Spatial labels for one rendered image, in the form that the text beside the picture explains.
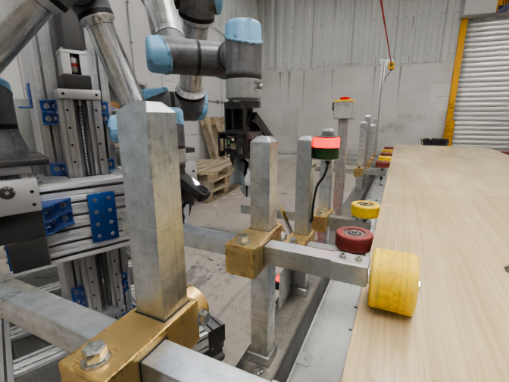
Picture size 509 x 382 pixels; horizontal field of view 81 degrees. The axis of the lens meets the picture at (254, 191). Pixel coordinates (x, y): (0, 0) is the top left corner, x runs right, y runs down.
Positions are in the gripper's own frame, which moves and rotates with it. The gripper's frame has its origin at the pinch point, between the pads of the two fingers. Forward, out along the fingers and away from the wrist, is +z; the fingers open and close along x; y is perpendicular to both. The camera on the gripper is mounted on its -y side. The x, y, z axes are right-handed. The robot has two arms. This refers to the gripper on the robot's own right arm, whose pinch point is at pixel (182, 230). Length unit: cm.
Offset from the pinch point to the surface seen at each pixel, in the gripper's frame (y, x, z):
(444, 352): -62, 31, -7
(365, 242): -51, 3, -7
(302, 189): -35.5, -2.4, -15.8
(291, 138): 218, -756, 22
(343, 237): -46.7, 3.4, -7.6
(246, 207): -9.4, -23.6, -2.1
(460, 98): -179, -796, -78
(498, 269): -73, 6, -7
